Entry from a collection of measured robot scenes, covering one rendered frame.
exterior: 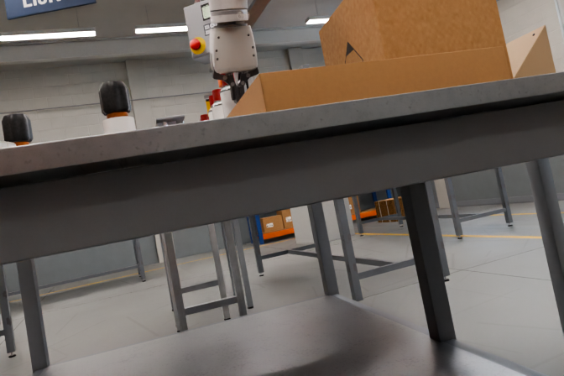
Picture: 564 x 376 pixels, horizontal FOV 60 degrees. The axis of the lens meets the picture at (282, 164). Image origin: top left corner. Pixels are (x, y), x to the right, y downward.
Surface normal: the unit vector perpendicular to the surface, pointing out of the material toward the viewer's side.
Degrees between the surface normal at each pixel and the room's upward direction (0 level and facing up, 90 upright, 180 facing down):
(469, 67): 90
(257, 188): 90
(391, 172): 90
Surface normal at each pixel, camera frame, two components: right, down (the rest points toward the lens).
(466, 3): 0.21, -0.11
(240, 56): 0.33, 0.29
